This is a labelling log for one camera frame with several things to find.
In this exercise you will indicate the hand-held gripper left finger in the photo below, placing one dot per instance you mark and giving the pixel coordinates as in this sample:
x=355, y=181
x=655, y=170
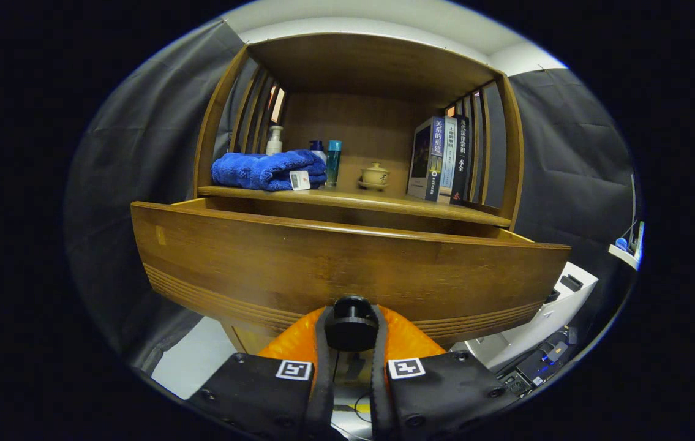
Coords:
x=323, y=392

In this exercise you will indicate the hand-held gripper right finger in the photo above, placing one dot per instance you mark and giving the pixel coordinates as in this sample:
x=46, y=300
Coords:
x=379, y=392

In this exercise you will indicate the wooden drawer with black knob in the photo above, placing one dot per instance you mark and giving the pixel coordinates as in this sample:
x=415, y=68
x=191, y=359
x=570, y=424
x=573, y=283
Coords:
x=323, y=263

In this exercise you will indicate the wooden countertop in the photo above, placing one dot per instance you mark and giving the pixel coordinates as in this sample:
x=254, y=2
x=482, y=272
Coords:
x=384, y=199

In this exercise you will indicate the wooden cabinet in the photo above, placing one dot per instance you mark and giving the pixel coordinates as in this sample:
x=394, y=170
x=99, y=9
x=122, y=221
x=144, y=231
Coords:
x=371, y=61

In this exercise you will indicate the white box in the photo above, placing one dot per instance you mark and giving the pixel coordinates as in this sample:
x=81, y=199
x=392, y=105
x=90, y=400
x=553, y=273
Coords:
x=543, y=324

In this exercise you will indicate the beige lidded teacup with saucer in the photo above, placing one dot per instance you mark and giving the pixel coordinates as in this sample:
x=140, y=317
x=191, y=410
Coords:
x=375, y=176

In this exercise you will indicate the teal bottle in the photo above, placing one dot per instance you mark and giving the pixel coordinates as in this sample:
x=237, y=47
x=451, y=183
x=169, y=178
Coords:
x=333, y=162

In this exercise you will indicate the blue folded towel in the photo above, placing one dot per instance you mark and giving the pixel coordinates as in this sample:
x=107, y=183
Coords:
x=255, y=171

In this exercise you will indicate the book with pale spine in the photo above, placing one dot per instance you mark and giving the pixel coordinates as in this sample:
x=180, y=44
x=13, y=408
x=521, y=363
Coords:
x=448, y=159

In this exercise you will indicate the book with blue spine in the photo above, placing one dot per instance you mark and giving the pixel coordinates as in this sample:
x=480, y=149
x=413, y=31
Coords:
x=436, y=153

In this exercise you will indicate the white bottle with blue cap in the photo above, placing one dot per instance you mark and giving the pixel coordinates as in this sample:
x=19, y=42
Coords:
x=316, y=146

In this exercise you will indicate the book with black spine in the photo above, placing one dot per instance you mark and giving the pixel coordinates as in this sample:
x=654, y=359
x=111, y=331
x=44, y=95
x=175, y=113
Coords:
x=462, y=159

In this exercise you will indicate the white pump bottle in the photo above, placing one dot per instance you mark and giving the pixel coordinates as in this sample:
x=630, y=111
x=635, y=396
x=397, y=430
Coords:
x=274, y=144

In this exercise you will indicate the white side shelf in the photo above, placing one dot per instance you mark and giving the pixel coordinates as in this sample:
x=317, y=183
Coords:
x=626, y=256

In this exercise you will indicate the small blue item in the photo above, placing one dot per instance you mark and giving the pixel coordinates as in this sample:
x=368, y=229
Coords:
x=621, y=244

